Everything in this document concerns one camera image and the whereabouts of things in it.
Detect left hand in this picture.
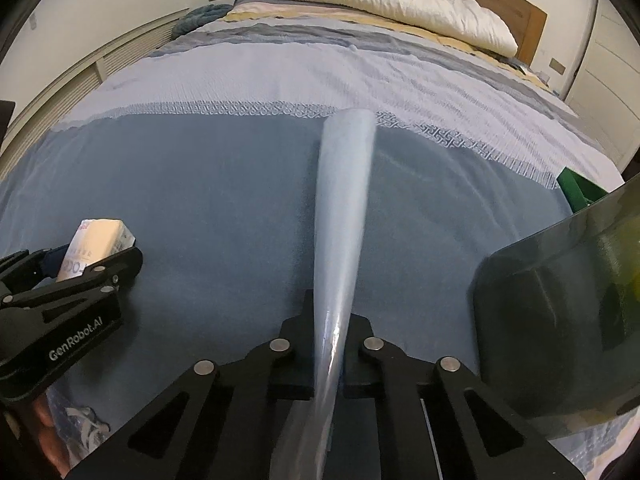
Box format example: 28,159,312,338
22,394,70,478

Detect white pillow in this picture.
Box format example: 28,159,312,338
297,0,518,58

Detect teal blanket on nightstand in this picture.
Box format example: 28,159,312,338
170,3,232,40

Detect white wardrobe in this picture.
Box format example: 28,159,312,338
565,0,640,171

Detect tissue pack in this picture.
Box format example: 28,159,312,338
56,219,136,282

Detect clear blue plastic roll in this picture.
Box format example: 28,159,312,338
269,108,376,479

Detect green tray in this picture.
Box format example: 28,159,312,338
556,167,608,212

